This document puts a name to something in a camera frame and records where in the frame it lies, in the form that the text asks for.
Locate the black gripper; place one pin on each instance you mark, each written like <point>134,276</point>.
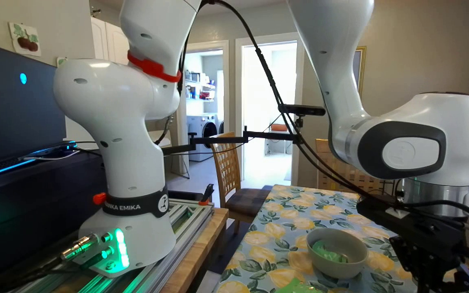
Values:
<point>439,255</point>

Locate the white Franka Panda arm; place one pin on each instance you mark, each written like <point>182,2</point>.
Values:
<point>126,108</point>

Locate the wooden wicker back chair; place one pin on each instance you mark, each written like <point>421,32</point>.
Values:
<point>229,168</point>
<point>343,168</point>

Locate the lemon print tablecloth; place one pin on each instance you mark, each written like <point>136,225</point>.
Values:
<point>278,217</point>

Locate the wooden workbench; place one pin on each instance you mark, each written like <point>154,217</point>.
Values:
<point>196,255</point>

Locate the black cabinet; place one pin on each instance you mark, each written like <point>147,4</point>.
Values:
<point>29,217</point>

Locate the blue lit flat device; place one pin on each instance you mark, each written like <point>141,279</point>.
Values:
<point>33,157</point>

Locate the black monitor screen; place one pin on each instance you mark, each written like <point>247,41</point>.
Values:
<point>12,108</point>

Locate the black stereo camera bar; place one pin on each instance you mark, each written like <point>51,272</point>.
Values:
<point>302,110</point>

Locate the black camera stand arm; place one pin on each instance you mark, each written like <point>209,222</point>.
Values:
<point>219,139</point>

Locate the aluminium rail base plate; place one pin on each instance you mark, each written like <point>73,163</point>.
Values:
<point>187,222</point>

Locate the cherry wall picture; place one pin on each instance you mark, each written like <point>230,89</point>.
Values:
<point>25,38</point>

